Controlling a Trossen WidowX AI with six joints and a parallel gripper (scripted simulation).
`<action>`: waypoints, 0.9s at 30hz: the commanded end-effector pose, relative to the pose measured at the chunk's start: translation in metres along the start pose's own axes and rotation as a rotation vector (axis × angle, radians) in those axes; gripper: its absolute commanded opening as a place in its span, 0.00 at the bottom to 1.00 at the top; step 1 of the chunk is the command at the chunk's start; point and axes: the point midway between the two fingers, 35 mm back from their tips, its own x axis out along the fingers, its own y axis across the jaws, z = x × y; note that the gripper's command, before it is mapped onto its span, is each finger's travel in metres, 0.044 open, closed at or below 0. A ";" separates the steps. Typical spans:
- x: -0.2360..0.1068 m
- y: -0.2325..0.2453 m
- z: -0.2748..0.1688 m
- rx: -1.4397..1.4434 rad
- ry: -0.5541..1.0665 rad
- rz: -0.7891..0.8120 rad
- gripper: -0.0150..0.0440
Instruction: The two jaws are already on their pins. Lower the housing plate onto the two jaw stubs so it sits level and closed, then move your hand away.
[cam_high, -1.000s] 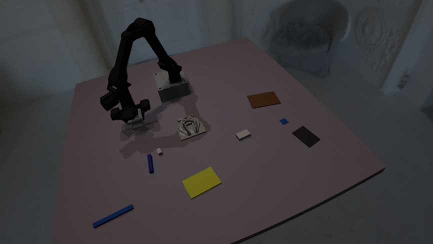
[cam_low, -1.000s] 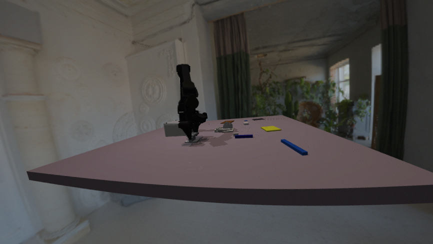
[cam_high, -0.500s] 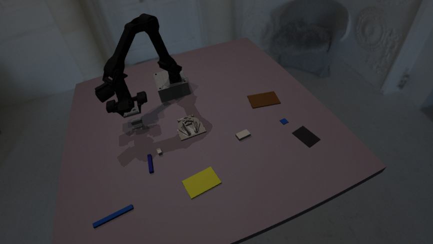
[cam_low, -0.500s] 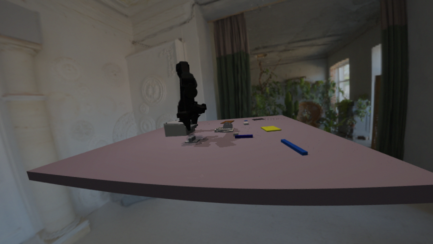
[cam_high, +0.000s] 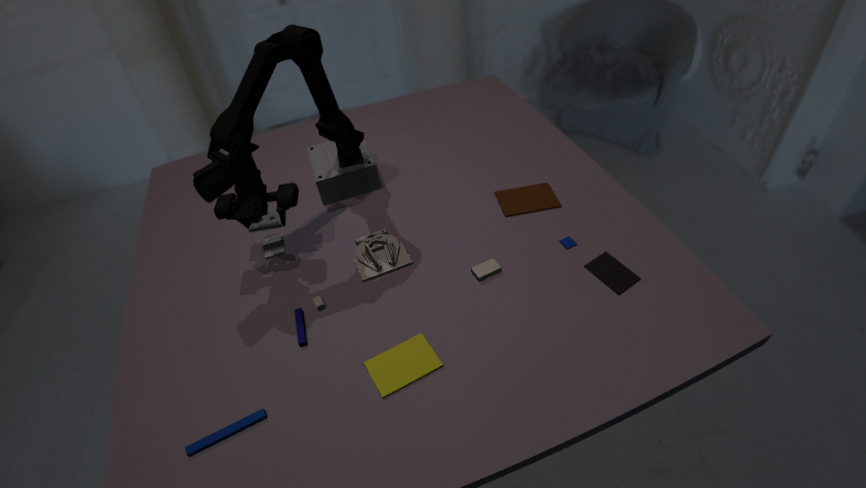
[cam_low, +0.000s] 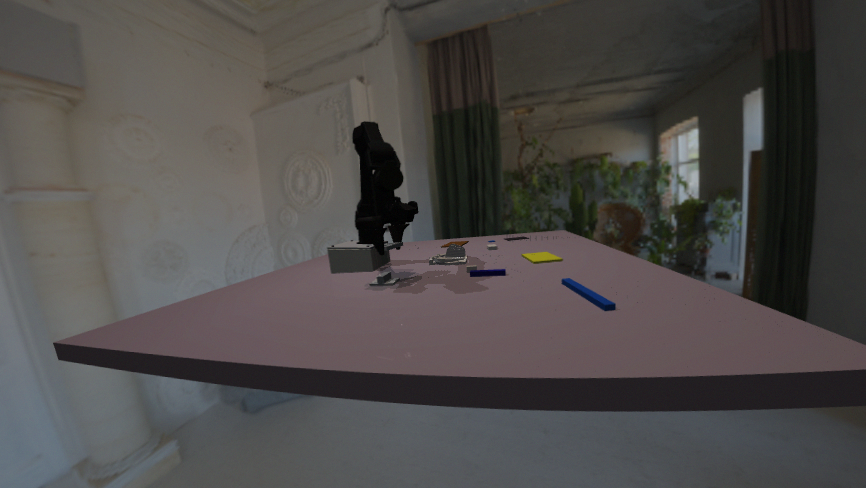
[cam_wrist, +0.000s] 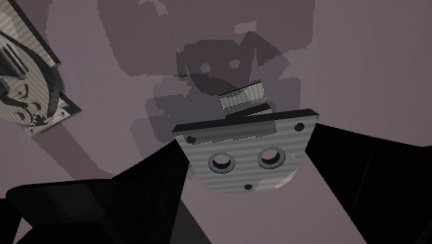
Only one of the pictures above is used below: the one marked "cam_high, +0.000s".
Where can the brown flat rectangular plate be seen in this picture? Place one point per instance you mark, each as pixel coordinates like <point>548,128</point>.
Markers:
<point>527,199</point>

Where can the small blue flat square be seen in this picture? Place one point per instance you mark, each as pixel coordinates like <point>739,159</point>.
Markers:
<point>568,242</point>

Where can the dark blue flat bar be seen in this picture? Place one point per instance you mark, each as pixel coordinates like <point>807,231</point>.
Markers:
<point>226,432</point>

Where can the olive yellow flat rectangular plate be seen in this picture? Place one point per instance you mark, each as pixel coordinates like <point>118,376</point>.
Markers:
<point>402,365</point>

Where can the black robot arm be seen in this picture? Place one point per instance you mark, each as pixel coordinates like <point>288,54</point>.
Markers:
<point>233,129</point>

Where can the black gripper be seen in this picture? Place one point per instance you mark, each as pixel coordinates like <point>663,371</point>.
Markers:
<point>286,197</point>

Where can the dark blue rectangular bar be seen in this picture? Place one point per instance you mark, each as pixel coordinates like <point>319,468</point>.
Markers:
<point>299,317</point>

